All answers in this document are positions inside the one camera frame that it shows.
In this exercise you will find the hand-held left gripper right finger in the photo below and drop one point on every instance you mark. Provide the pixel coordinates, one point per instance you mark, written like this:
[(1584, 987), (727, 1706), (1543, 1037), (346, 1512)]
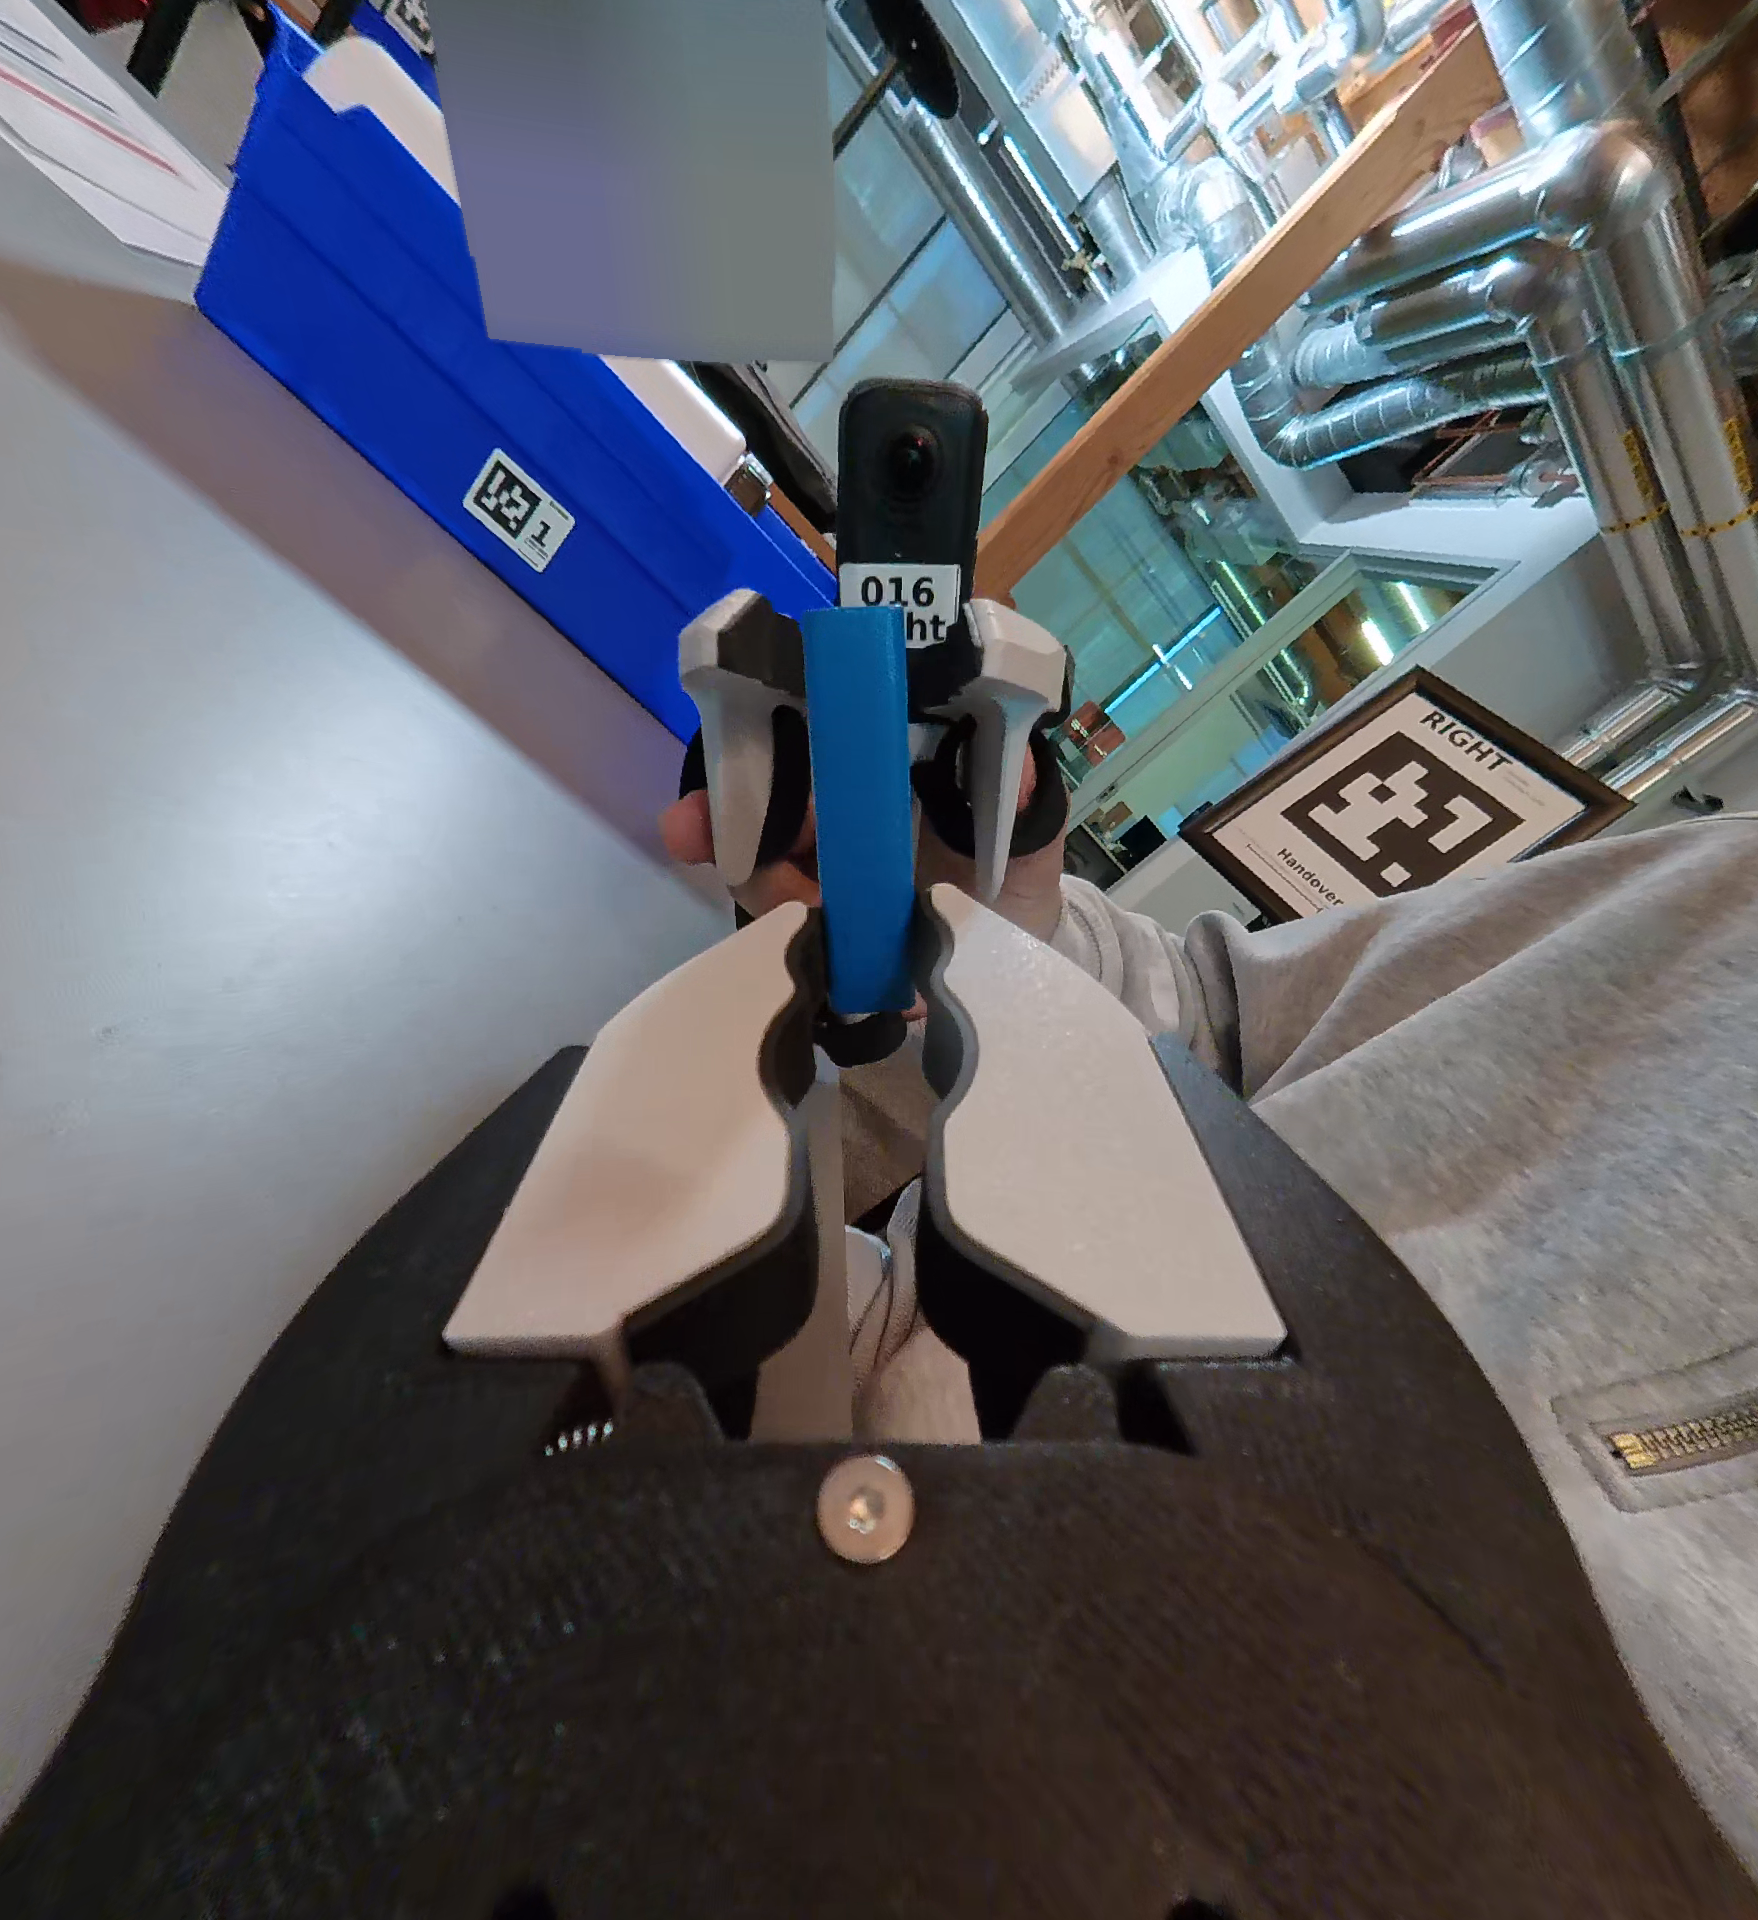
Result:
[(1089, 1170)]

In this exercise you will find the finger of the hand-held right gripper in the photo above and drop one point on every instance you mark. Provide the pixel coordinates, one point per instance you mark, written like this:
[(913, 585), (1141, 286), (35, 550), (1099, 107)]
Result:
[(736, 735), (1002, 704)]

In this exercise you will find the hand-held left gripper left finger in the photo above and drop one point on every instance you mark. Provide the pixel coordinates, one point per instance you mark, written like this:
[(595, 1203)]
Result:
[(640, 1141)]

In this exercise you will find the blue plastic bar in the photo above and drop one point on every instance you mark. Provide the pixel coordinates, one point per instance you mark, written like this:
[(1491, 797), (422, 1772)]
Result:
[(862, 809)]

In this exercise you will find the blue plastic bin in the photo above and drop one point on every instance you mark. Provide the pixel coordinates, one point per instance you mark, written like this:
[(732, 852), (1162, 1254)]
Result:
[(370, 345)]

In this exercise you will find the person's right forearm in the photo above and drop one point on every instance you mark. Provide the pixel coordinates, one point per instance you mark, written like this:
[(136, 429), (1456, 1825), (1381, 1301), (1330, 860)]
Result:
[(1420, 961)]

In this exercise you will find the person's right hand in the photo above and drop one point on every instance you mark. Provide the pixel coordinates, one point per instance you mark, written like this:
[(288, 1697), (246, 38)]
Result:
[(1037, 909)]

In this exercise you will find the wooden beam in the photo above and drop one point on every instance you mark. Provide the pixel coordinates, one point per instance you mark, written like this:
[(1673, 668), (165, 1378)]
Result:
[(1269, 270)]

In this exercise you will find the framed marker sign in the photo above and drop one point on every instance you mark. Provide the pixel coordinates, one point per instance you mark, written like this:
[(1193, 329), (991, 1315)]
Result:
[(1420, 809)]

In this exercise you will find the grey zip jacket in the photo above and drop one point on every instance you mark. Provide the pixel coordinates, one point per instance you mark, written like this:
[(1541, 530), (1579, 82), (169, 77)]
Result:
[(1614, 1575)]

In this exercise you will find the silver ventilation pipes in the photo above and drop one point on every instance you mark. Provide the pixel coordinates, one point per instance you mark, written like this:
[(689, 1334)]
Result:
[(1614, 301)]

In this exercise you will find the white paper sheet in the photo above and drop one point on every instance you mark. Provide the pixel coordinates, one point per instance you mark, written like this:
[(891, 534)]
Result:
[(56, 120)]

